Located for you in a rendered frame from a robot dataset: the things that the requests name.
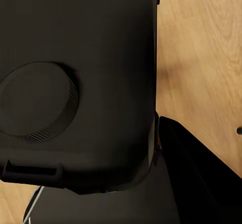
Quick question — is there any digital camera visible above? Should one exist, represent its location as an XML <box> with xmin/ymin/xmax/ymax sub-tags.
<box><xmin>0</xmin><ymin>0</ymin><xmax>160</xmax><ymax>195</ymax></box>

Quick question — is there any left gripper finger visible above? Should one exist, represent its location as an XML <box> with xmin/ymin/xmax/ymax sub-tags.
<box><xmin>158</xmin><ymin>116</ymin><xmax>242</xmax><ymax>224</ymax></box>

